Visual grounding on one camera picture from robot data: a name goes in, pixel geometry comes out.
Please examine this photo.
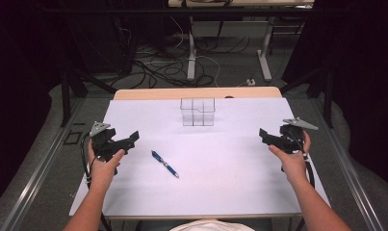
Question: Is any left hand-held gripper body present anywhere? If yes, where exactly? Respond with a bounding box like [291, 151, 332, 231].
[89, 120, 127, 162]

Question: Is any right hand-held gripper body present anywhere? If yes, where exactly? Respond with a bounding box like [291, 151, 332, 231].
[279, 116, 320, 154]

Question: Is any blue pen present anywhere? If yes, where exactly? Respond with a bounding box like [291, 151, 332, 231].
[150, 149, 180, 179]

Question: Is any clear plastic organizer box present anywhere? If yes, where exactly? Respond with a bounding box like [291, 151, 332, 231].
[180, 97, 217, 127]

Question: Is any person's right hand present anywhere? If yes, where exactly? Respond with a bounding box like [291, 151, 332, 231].
[269, 130, 312, 184]

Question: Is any person's left hand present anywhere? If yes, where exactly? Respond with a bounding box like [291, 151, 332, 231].
[87, 141, 126, 191]

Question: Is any black metal stand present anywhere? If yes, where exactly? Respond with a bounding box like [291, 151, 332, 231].
[278, 65, 335, 130]
[60, 62, 118, 128]

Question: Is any wooden table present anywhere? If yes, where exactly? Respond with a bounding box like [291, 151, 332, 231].
[74, 86, 303, 222]

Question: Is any white table mat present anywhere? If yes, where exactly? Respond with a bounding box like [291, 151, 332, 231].
[68, 97, 331, 217]

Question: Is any white desk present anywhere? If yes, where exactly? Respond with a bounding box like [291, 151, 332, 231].
[168, 0, 315, 83]

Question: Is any person's white shirt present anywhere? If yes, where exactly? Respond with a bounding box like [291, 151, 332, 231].
[168, 219, 257, 231]

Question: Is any black horizontal bar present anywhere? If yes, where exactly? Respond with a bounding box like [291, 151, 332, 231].
[41, 7, 347, 15]

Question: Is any left hand-held gripper cable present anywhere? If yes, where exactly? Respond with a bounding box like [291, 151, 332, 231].
[80, 133, 113, 231]

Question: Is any hand-held gripper cable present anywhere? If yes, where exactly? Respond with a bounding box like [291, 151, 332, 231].
[286, 131, 316, 231]
[80, 133, 113, 231]

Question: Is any right hand-held gripper cable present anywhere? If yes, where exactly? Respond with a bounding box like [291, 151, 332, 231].
[286, 131, 316, 231]

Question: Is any aluminium floor rail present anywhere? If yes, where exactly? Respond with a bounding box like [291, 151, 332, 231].
[310, 95, 386, 231]
[0, 97, 87, 231]

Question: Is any tangle of black floor cables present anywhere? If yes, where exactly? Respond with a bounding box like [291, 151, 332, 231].
[111, 33, 252, 90]

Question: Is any white floor cable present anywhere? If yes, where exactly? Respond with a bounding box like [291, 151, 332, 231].
[194, 55, 222, 89]

